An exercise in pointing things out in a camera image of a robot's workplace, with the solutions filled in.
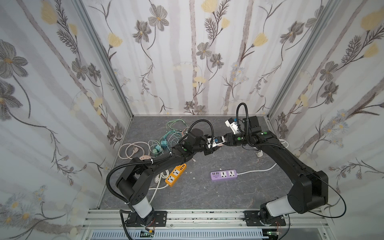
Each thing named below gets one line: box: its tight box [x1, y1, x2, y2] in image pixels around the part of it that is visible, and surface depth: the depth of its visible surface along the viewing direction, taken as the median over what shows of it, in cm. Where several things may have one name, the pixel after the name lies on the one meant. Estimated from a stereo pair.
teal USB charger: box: [160, 139, 168, 148], surface depth 103 cm
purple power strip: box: [210, 169, 238, 180], surface depth 88 cm
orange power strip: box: [165, 163, 187, 187], surface depth 88 cm
